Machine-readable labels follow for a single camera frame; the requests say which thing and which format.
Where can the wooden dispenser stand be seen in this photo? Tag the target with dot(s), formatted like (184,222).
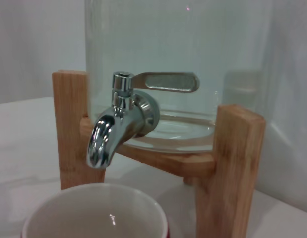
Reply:
(235,161)

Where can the chrome faucet spout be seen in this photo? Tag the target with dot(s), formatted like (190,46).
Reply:
(106,138)

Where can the glass water dispenser jar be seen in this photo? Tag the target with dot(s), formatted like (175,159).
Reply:
(180,49)

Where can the red ceramic cup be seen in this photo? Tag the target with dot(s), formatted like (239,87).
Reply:
(93,210)

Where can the metal faucet lever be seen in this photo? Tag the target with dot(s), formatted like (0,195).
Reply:
(168,81)

